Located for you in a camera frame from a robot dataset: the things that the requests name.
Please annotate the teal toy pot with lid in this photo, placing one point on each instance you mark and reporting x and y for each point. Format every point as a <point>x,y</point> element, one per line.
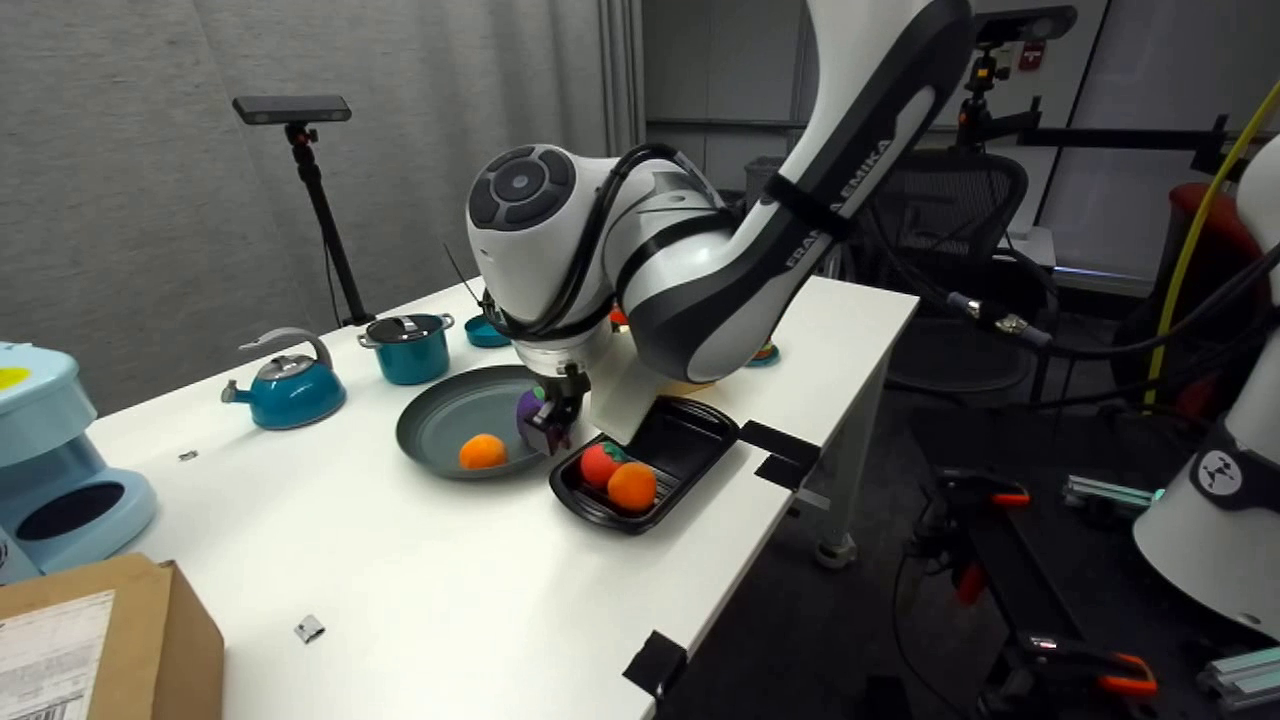
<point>411,348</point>

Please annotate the orange plush fruit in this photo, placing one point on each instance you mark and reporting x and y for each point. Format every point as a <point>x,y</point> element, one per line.
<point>482,452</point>
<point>632,487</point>

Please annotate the grey round plate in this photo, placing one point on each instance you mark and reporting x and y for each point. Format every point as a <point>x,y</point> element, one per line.
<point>441,420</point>

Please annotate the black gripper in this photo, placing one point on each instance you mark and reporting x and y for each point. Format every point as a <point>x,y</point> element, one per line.
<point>563,381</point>

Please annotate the black camera stand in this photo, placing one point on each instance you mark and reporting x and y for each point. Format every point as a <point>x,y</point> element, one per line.
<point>1065,120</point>

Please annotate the purple plush eggplant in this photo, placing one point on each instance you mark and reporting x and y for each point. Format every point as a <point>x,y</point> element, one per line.
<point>529,405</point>

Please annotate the light blue toy coffee machine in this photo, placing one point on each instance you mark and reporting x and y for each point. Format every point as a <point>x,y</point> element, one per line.
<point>61,466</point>

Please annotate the black plastic tray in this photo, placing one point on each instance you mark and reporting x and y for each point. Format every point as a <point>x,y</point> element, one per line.
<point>686,445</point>

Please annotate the teal toy bowl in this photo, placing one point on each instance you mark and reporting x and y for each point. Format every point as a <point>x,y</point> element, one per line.
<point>482,334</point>

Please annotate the black tape piece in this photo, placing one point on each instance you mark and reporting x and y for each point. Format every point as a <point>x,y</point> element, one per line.
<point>655,662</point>

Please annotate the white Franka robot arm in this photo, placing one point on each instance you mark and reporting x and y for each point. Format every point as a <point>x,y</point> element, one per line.
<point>747,225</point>

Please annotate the red plush strawberry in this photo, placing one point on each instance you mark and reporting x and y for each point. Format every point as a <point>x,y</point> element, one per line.
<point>593,466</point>

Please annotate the black office chair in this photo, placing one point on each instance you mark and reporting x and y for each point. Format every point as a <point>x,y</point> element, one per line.
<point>960,225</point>

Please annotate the teal toy kettle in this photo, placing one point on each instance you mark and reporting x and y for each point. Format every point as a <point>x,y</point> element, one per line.
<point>292,384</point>

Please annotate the camera on black tripod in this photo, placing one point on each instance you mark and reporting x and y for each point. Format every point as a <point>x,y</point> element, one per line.
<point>302,144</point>

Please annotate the brown cardboard box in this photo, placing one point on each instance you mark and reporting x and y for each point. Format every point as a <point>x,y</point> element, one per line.
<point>92,646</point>

